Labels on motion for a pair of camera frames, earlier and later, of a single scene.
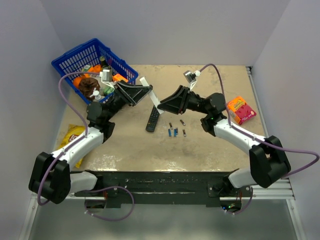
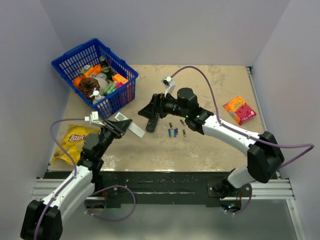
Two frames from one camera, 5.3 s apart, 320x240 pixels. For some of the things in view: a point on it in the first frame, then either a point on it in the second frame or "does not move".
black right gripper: [177, 103] to [157, 105]
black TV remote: [153, 119] does not move
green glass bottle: [103, 63] does not move
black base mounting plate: [198, 188] does not move
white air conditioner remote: [152, 96] to [133, 127]
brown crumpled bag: [88, 85] does not move
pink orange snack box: [242, 111] does not move
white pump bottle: [96, 94] does not move
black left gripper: [132, 94] to [121, 125]
